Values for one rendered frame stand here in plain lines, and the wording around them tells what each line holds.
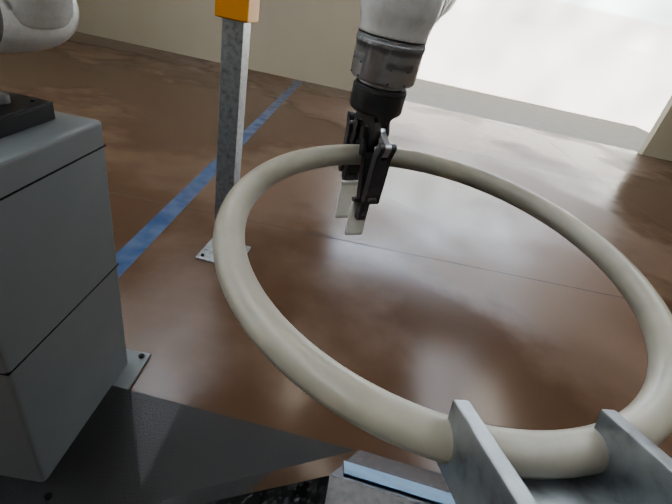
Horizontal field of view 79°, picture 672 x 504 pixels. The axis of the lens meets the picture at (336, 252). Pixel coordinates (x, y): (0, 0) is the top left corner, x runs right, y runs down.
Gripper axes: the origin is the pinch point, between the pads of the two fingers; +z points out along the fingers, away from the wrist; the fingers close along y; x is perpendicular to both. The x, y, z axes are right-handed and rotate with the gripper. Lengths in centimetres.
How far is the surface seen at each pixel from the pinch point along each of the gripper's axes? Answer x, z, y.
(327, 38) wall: 187, 67, -563
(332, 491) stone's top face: -17.3, -1.3, 41.4
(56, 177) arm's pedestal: -49, 12, -33
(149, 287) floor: -39, 89, -84
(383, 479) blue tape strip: -12.1, 0.9, 40.8
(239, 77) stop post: -3, 10, -108
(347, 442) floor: 18, 85, -2
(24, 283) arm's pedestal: -55, 28, -19
